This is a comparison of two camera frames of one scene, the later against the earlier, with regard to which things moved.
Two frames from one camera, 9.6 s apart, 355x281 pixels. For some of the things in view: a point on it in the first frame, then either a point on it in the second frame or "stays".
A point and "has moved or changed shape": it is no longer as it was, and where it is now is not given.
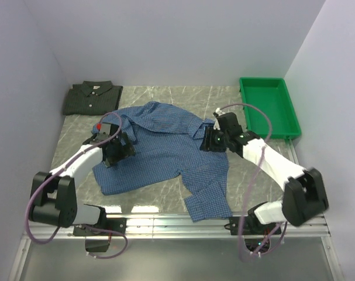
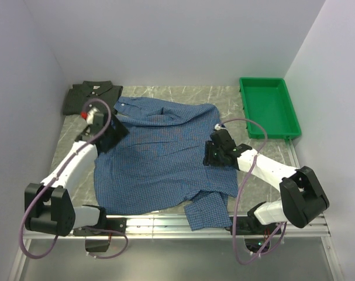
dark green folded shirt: x=92 y=98 stays
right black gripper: x=208 y=144 to x=209 y=158
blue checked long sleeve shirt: x=168 y=141 has moved or changed shape
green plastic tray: x=273 y=96 stays
